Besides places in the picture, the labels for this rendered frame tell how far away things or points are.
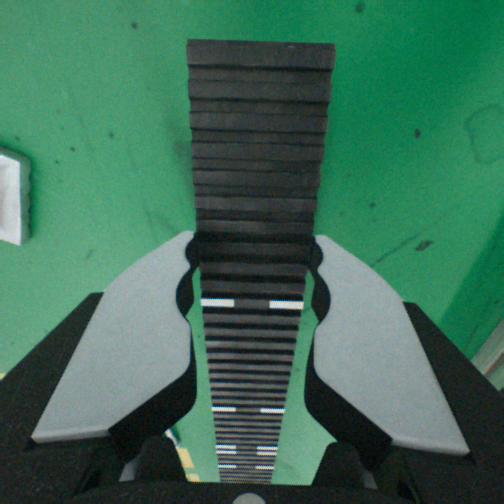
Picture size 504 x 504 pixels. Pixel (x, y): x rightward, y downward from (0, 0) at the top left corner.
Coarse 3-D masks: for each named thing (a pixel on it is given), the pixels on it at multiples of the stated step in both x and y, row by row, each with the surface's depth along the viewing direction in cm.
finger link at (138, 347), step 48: (192, 240) 10; (144, 288) 8; (192, 288) 9; (96, 336) 6; (144, 336) 6; (192, 336) 7; (96, 384) 5; (144, 384) 5; (192, 384) 6; (48, 432) 5; (96, 432) 5; (144, 432) 6
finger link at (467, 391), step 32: (416, 320) 7; (448, 352) 6; (448, 384) 6; (480, 384) 6; (480, 416) 5; (480, 448) 5; (384, 480) 5; (416, 480) 4; (448, 480) 4; (480, 480) 4
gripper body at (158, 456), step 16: (144, 448) 4; (160, 448) 4; (336, 448) 5; (352, 448) 5; (144, 464) 4; (160, 464) 4; (176, 464) 4; (320, 464) 4; (336, 464) 4; (352, 464) 4; (128, 480) 4; (144, 480) 4; (160, 480) 4; (176, 480) 4; (320, 480) 4; (336, 480) 4; (352, 480) 4; (80, 496) 4; (96, 496) 4; (112, 496) 4; (128, 496) 4; (144, 496) 4; (160, 496) 4; (176, 496) 4; (192, 496) 4; (208, 496) 4; (224, 496) 4; (240, 496) 4; (256, 496) 4; (272, 496) 4; (288, 496) 4; (304, 496) 4; (320, 496) 4; (336, 496) 4; (352, 496) 4; (368, 496) 4; (384, 496) 4
